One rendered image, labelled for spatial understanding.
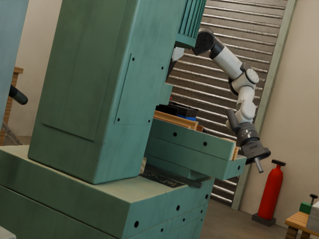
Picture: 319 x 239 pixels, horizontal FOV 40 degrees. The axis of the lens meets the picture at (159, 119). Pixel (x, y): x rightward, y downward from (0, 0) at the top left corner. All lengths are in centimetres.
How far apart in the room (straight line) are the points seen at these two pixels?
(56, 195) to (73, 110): 21
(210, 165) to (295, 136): 307
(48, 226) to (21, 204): 10
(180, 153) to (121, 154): 27
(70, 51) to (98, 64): 9
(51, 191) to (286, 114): 345
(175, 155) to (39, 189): 42
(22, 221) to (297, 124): 344
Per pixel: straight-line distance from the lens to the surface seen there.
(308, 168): 429
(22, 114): 542
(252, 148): 180
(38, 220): 114
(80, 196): 104
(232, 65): 206
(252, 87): 206
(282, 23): 441
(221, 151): 126
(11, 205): 119
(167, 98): 141
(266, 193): 424
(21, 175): 116
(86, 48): 105
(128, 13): 101
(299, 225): 240
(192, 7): 135
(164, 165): 133
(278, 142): 435
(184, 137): 130
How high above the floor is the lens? 108
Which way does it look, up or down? 5 degrees down
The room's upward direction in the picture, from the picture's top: 14 degrees clockwise
